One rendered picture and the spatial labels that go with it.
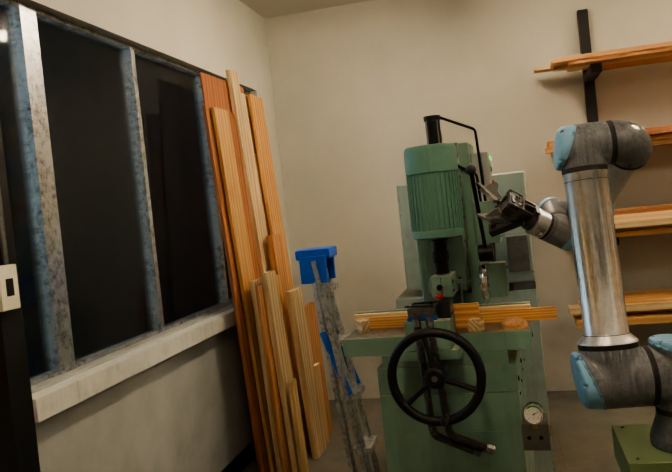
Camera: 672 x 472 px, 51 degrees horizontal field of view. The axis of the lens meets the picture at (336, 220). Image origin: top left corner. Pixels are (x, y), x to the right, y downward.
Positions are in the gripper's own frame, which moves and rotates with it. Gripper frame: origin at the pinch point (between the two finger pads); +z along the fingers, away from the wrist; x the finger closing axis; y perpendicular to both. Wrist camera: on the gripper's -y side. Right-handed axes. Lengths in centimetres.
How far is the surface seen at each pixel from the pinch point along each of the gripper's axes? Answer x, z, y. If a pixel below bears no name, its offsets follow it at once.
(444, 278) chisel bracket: 13.9, -3.9, -24.2
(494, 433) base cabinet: 54, -32, -38
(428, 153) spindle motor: -10.3, 18.2, 1.3
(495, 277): 0.8, -25.3, -26.5
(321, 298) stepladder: -25, 13, -103
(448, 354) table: 43, -7, -24
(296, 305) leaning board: -66, 8, -166
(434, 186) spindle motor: -3.7, 12.1, -4.8
